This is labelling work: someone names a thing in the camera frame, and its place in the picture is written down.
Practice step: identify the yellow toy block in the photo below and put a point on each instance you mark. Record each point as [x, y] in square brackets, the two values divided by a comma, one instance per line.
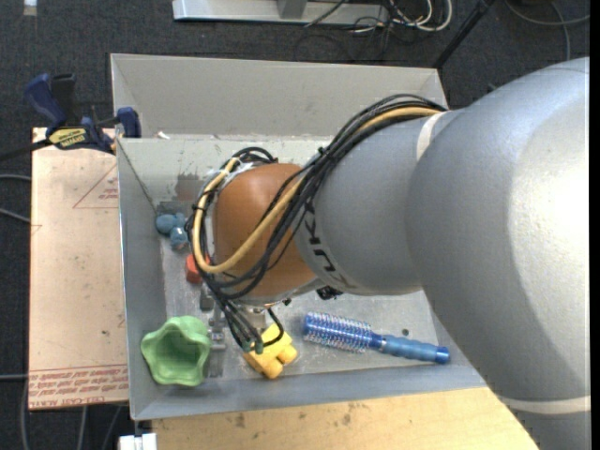
[274, 359]

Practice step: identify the grey metal bin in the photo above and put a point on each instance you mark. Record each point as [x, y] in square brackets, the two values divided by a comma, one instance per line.
[262, 96]

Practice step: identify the brown cardboard board, red print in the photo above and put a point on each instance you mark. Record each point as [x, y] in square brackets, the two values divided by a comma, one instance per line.
[75, 270]

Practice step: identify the green star-shaped cup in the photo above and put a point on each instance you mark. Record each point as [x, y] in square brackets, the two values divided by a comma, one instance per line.
[175, 352]

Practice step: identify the blue hairbrush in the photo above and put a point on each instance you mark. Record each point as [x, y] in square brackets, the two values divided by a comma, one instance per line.
[347, 333]

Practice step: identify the blue lumpy toy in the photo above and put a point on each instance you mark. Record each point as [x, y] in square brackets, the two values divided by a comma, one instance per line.
[169, 227]

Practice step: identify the pale grey metal gripper finger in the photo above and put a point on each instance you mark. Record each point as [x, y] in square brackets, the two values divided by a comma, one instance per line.
[206, 299]
[217, 334]

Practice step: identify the red-orange small object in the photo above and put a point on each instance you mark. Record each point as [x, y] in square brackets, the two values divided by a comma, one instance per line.
[192, 270]

